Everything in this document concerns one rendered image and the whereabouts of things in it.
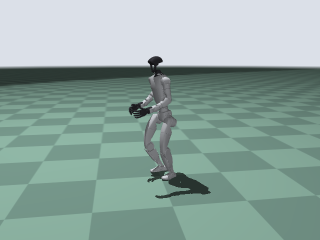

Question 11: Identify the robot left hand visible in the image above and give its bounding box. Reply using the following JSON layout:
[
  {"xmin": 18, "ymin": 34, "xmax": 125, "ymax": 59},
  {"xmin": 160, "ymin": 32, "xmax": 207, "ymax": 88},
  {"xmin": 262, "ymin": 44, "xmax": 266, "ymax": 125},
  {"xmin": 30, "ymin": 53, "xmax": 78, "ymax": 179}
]
[{"xmin": 133, "ymin": 106, "xmax": 153, "ymax": 119}]

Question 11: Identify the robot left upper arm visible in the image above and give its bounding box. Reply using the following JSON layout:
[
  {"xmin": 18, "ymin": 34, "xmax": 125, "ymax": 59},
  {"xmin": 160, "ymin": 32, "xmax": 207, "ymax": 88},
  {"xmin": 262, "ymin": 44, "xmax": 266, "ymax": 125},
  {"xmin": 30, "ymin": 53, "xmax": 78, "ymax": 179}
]
[{"xmin": 161, "ymin": 77, "xmax": 172, "ymax": 104}]

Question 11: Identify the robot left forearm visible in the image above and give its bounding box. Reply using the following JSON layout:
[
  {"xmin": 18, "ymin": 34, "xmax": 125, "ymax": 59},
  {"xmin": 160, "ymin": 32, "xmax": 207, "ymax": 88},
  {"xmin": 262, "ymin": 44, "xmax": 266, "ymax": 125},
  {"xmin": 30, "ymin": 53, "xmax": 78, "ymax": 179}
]
[{"xmin": 149, "ymin": 98, "xmax": 171, "ymax": 113}]

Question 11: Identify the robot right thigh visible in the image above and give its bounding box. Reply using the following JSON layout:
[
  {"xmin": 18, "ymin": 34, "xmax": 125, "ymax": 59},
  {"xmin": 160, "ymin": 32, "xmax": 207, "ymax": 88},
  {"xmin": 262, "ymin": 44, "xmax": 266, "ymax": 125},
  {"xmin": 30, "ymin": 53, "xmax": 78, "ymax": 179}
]
[{"xmin": 144, "ymin": 114, "xmax": 162, "ymax": 151}]

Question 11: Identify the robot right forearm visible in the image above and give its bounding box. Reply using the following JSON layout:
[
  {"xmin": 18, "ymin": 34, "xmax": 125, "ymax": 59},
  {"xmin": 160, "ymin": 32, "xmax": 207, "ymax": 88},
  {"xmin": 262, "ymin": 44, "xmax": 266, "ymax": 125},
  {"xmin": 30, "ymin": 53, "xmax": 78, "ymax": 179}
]
[{"xmin": 140, "ymin": 93, "xmax": 153, "ymax": 108}]

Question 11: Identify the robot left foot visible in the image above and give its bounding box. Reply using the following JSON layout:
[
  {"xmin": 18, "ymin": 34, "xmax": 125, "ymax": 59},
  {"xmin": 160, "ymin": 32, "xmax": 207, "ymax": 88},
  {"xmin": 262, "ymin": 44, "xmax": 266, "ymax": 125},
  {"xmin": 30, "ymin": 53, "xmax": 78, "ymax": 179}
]
[{"xmin": 161, "ymin": 172, "xmax": 177, "ymax": 180}]

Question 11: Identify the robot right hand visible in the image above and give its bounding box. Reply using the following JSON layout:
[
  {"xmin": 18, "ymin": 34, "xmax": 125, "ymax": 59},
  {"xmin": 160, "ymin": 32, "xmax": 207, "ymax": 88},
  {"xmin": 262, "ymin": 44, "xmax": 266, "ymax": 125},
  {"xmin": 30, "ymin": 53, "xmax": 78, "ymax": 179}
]
[{"xmin": 129, "ymin": 102, "xmax": 143, "ymax": 115}]

